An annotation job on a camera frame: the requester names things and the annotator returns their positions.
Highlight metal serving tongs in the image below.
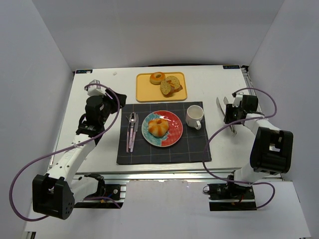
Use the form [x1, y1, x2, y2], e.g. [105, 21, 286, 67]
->
[216, 97, 237, 136]

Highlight striped round bun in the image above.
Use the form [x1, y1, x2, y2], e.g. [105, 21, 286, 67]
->
[148, 118, 169, 137]

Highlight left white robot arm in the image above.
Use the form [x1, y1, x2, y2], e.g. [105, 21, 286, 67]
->
[32, 89, 127, 220]

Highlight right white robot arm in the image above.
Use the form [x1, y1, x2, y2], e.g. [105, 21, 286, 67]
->
[224, 94, 294, 187]

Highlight speckled bread slice front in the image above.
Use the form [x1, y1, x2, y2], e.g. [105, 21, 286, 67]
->
[160, 80, 174, 96]

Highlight speckled bread slice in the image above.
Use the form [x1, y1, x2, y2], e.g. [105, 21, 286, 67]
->
[165, 76, 182, 93]
[160, 80, 174, 96]

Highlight speckled bread slice back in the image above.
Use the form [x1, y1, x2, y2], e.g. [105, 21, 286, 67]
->
[165, 76, 182, 93]

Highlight left blue corner label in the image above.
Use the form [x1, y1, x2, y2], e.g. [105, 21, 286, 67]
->
[75, 69, 93, 74]

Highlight blue corner label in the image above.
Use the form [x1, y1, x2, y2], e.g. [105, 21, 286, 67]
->
[75, 69, 93, 74]
[223, 65, 240, 70]

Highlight white ceramic mug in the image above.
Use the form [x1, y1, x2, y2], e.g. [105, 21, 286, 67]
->
[185, 105, 204, 130]

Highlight right blue corner label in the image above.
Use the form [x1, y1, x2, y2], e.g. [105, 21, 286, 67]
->
[223, 65, 240, 70]

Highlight dark checked placemat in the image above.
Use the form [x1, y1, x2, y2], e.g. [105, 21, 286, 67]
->
[117, 102, 211, 165]

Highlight red and teal plate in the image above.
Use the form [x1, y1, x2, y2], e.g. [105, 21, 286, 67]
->
[142, 111, 183, 147]

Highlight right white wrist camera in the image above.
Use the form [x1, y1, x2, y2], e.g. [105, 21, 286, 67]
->
[232, 91, 244, 108]

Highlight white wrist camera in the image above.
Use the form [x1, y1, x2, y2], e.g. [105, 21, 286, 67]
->
[232, 91, 244, 108]
[84, 80, 106, 97]

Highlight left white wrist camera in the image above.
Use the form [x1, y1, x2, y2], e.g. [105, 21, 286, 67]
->
[84, 80, 106, 97]

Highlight pink handled spoon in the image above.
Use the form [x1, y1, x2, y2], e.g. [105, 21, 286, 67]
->
[129, 112, 135, 152]

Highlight pink handled knife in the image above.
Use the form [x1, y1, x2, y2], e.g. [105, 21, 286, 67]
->
[130, 113, 139, 152]

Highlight pink handled fork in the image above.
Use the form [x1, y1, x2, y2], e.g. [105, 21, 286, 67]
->
[126, 113, 134, 153]

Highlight ring donut bread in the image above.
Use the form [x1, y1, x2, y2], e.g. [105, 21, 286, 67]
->
[150, 72, 165, 85]

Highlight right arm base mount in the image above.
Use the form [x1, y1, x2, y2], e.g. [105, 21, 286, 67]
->
[202, 183, 257, 212]

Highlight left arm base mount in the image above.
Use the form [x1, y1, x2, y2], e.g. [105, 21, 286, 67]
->
[71, 174, 126, 209]

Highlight aluminium table frame rail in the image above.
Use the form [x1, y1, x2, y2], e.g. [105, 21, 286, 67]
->
[74, 166, 282, 180]

